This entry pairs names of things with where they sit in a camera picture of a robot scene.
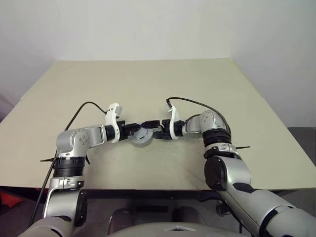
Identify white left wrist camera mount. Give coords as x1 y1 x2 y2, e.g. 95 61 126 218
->
105 102 123 144

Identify grey robot torso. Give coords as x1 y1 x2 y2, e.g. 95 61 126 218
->
112 222 247 237

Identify dark rounded shape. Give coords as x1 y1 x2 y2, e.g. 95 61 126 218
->
172 207 205 225
110 208 135 234

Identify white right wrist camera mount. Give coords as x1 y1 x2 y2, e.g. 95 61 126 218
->
166 102 182 141

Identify red object under table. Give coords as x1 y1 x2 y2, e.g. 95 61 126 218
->
0 192 24 208

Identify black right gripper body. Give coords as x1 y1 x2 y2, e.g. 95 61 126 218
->
157 118 172 141

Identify round motor housing copper windings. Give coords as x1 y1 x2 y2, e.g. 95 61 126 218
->
128 134 154 148

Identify black table frame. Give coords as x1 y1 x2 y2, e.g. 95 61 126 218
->
81 189 223 215

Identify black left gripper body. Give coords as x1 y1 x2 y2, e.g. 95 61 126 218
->
116 119 132 142

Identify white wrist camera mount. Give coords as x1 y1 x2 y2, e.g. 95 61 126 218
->
105 102 123 144
166 102 182 141

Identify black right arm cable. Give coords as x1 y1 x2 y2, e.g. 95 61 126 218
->
165 97 234 146

